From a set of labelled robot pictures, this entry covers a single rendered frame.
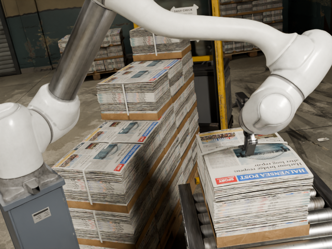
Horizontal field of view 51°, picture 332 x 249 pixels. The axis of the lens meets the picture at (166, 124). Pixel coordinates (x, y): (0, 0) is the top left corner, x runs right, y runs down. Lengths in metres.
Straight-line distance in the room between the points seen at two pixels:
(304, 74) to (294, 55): 0.05
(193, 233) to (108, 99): 1.16
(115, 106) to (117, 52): 4.70
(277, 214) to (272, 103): 0.43
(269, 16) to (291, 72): 6.33
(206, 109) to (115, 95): 1.41
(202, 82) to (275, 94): 2.47
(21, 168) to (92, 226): 0.73
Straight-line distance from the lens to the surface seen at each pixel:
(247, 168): 1.06
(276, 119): 0.79
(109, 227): 1.79
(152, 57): 2.57
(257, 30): 0.88
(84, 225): 1.87
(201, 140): 1.26
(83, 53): 1.15
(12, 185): 1.24
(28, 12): 8.75
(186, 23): 0.85
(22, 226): 1.27
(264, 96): 0.79
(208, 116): 3.34
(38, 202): 1.25
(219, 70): 3.02
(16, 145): 1.17
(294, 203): 1.11
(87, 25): 1.11
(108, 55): 6.80
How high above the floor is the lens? 1.57
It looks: 22 degrees down
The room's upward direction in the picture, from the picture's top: 8 degrees counter-clockwise
